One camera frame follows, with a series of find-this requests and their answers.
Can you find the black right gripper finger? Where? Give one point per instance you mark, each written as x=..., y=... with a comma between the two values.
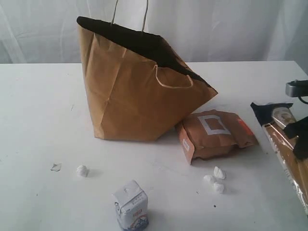
x=297, y=129
x=301, y=148

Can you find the spaghetti packet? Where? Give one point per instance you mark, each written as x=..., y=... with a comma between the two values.
x=273, y=118

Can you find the brown coffee pouch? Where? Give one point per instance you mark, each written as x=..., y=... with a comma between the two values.
x=213, y=134

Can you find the brown paper shopping bag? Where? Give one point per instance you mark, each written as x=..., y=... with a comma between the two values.
x=137, y=87

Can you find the small white milk carton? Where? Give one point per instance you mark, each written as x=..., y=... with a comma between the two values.
x=131, y=205

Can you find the white pebble lower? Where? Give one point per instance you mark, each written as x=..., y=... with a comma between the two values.
x=218, y=187

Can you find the white pebble left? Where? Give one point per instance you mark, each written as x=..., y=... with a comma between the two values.
x=209, y=179

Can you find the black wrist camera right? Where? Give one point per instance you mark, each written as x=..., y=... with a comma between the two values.
x=297, y=88

